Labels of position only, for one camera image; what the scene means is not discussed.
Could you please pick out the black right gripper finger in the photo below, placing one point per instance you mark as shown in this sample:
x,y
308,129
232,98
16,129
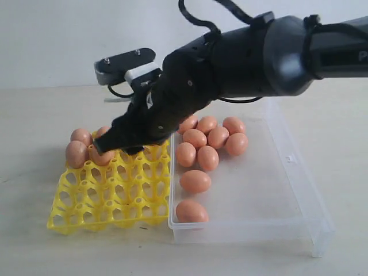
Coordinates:
x,y
111,140
132,149

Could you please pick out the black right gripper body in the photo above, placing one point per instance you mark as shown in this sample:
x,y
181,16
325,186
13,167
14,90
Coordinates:
x,y
152,117

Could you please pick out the brown egg placed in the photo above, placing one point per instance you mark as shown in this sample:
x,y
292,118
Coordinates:
x,y
101,131
82,135

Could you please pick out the brown egg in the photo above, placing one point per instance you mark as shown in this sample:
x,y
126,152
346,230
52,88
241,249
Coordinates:
x,y
100,160
189,123
76,154
208,158
195,181
189,211
236,144
234,125
206,124

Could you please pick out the yellow plastic egg tray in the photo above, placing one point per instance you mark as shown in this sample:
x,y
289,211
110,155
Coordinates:
x,y
128,190

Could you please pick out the clear plastic container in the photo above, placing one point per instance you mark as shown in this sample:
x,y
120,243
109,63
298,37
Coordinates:
x,y
264,194

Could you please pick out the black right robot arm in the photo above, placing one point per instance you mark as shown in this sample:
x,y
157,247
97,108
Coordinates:
x,y
273,57

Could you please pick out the brown egg second row left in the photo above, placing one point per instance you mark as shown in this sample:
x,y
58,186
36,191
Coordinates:
x,y
195,137

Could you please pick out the brown egg second row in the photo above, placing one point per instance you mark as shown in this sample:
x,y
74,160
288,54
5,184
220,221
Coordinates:
x,y
217,137
195,137

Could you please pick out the brown egg left column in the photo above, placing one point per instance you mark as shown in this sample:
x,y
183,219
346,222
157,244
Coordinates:
x,y
186,154

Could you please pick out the brown egg second row middle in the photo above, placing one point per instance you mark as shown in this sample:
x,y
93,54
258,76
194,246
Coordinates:
x,y
217,137

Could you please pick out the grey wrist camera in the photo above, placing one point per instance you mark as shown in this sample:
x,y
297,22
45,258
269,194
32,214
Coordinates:
x,y
111,70

